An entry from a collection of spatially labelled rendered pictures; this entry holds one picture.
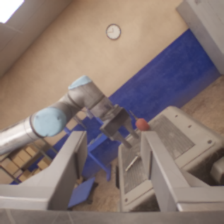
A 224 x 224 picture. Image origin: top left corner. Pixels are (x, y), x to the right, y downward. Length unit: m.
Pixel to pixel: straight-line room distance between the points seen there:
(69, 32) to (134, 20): 1.44
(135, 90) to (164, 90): 0.68
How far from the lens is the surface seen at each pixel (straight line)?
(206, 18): 3.78
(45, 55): 4.08
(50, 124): 0.52
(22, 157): 4.58
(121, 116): 0.67
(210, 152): 0.62
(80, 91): 0.62
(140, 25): 3.90
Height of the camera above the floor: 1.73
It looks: 11 degrees down
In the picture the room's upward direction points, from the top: 42 degrees counter-clockwise
